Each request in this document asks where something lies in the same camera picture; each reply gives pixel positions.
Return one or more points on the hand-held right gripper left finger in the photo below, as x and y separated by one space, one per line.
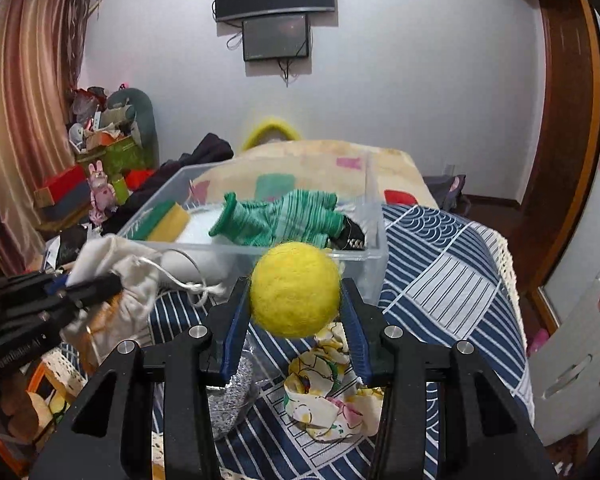
234 320

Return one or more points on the green striped glove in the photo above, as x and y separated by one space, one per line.
285 220

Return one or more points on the red box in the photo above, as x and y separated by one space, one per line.
60 185

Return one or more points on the small wall monitor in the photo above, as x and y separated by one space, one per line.
276 36

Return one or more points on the navy patterned blanket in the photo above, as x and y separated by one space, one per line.
430 310

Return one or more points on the beige patterned bed cover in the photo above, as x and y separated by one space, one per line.
320 170

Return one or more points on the yellow green sponge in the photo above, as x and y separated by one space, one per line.
166 220

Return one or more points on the clear plastic storage box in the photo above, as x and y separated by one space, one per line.
260 230

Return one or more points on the teal green chair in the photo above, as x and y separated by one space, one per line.
140 120

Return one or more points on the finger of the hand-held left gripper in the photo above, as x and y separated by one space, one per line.
92 290

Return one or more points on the green cardboard box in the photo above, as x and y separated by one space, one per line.
117 156

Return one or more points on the yellow felt ball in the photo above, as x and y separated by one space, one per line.
296 290

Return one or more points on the striped pink curtain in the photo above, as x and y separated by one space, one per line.
20 120

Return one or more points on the grey knitted sock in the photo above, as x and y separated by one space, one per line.
227 400

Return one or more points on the pink rabbit plush toy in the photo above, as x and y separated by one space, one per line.
101 192

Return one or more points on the wooden door frame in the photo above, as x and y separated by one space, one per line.
565 150

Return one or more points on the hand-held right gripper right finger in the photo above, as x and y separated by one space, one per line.
356 330

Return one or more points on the floral fabric scrunchie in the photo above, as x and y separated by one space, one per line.
330 390

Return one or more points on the black clothing pile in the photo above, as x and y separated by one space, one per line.
207 150

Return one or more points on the white plastic panel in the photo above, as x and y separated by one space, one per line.
575 340

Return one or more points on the black patterned sock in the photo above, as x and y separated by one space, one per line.
349 237

